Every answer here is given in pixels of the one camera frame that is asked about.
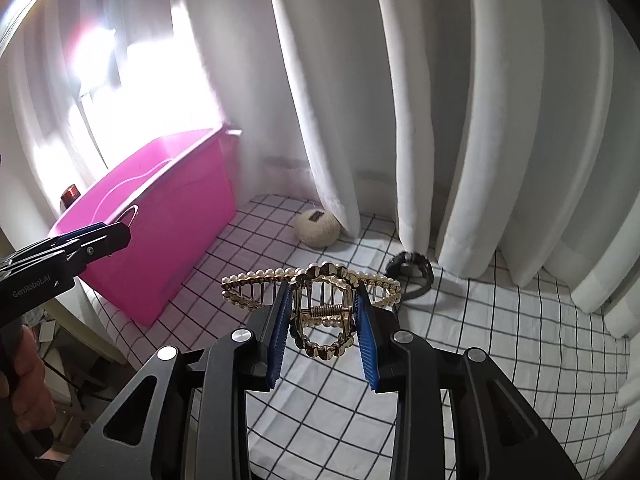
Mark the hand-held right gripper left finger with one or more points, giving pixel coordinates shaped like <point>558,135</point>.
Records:
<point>280,340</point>

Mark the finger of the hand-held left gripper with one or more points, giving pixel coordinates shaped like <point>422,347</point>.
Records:
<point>75,235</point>
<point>105,240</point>

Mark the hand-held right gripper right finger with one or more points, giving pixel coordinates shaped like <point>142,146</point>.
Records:
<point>367,345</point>

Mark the pearl gold hair claw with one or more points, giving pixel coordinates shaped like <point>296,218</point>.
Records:
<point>320,312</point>

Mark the pink plastic storage bin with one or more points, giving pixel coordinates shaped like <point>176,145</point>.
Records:
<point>165,240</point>

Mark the person's left hand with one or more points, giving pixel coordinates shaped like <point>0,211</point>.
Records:
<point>35,385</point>

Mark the red jar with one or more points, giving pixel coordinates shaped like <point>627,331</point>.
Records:
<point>70,196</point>

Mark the black wristwatch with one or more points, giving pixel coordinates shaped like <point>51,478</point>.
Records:
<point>407,262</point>

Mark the beige round puff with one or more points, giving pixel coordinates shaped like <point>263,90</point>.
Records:
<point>315,230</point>

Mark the white black checked tablecloth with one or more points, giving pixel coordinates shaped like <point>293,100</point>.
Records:
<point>500,335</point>

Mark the white curtain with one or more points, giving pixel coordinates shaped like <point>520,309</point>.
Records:
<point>450,110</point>

